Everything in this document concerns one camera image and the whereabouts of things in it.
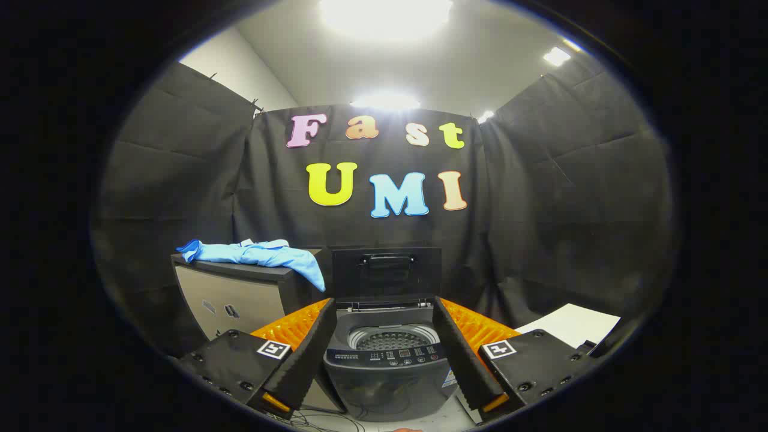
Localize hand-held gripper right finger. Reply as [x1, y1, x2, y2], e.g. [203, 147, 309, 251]
[432, 295, 601, 422]

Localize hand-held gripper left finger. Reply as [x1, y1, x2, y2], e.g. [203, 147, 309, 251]
[177, 297, 338, 421]

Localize dark grey washing machine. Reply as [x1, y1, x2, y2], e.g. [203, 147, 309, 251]
[323, 299, 461, 422]

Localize dark washing machine lid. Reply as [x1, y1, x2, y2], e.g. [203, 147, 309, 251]
[331, 245, 443, 304]

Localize light blue polo shirt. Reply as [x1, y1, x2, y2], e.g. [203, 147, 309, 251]
[176, 238, 326, 293]

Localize grey cabinet with dark top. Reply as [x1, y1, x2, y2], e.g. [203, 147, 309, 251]
[171, 246, 335, 415]

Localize white flat board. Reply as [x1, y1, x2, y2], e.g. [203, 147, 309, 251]
[514, 302, 622, 350]

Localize black backdrop cloth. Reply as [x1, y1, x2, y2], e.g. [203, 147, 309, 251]
[90, 59, 677, 361]

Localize oval ceiling light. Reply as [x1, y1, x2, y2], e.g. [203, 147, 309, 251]
[350, 92, 422, 112]

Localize large round ceiling light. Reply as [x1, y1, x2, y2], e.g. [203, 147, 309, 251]
[317, 0, 455, 38]

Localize black floor cables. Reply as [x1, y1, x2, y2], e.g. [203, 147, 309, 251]
[287, 407, 368, 432]

